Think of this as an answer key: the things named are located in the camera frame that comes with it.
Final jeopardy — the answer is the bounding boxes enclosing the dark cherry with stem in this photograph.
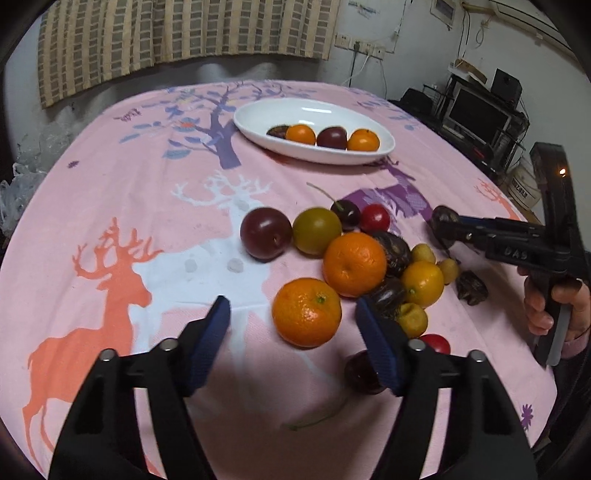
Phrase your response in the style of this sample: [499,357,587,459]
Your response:
[307,182,362,232]

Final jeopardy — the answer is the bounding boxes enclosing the dark purple plum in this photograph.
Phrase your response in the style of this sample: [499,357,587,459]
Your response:
[344,350,386,395]
[316,126,348,150]
[240,207,294,260]

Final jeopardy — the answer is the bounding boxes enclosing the white bucket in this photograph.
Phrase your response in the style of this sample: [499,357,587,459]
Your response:
[505,159,546,210]

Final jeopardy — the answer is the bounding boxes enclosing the cardboard box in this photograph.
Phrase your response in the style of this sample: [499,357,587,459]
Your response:
[447,59,488,85]

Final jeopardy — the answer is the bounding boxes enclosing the beige grey checked curtain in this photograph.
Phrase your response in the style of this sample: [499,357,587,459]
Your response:
[37,0,345,110]

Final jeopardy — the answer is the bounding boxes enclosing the white oval plate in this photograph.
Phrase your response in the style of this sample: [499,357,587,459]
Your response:
[233,98,396,166]

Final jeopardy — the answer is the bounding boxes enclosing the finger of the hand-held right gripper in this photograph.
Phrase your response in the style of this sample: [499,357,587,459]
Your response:
[432,222,498,257]
[459,215,548,239]

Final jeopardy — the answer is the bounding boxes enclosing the double white wall socket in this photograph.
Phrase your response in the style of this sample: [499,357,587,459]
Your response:
[355,41,386,60]

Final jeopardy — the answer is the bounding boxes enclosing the thin green stem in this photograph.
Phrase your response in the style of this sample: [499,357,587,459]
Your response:
[283,399,352,432]

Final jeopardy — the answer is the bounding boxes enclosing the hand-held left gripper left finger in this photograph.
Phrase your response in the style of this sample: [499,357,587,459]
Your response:
[48,295,232,480]

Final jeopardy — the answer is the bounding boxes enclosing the person's right forearm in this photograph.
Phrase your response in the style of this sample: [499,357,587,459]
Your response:
[561,331,591,360]

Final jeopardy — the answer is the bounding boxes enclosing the pink deer print tablecloth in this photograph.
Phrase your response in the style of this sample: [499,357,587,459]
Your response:
[0,79,557,480]

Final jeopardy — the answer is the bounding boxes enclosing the small yellow longan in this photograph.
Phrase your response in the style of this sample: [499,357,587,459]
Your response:
[398,303,428,339]
[411,243,437,265]
[437,258,461,284]

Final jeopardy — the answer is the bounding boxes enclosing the clear plastic bags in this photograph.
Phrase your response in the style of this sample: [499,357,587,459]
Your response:
[0,131,61,236]

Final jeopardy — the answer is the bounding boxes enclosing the black speaker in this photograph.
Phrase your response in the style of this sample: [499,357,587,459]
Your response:
[490,68,523,108]

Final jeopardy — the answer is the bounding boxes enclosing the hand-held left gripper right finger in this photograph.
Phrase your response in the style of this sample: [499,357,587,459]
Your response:
[355,295,539,480]

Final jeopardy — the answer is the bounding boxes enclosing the computer monitor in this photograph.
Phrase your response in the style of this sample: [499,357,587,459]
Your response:
[445,85,513,144]

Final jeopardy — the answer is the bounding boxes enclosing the green plum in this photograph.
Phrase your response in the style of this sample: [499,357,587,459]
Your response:
[292,207,343,256]

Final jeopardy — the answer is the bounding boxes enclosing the red cherry tomato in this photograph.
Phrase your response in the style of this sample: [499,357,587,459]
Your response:
[418,333,451,355]
[359,203,391,234]

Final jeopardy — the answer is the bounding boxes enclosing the small orange tangerine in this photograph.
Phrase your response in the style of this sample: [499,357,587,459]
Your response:
[346,128,380,152]
[400,261,445,308]
[285,124,317,147]

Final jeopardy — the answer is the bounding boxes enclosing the person's right hand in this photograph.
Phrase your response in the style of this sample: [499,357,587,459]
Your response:
[524,274,591,343]

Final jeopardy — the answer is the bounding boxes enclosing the large orange tangerine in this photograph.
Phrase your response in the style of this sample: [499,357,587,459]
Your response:
[322,232,387,297]
[271,277,343,348]

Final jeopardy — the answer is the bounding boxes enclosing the black media stand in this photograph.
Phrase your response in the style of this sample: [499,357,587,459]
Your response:
[388,74,532,183]

